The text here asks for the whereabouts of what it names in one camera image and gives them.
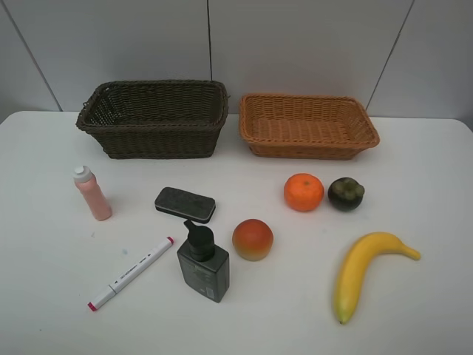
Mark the black felt whiteboard eraser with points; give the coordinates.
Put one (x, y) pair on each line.
(186, 205)

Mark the red yellow peach fruit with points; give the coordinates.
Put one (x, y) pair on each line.
(252, 240)

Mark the orange mandarin fruit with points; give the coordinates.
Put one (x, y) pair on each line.
(303, 192)

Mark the dark green pump bottle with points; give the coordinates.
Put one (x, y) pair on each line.
(205, 266)

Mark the dark purple mangosteen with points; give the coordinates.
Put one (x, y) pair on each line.
(345, 194)

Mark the yellow banana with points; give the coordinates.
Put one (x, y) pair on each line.
(351, 274)

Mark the light orange wicker basket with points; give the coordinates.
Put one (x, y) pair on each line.
(305, 126)

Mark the dark brown wicker basket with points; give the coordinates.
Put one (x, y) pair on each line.
(163, 119)

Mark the pink bottle white cap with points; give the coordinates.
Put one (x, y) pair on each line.
(86, 182)

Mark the white marker pink caps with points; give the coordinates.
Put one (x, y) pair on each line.
(119, 283)

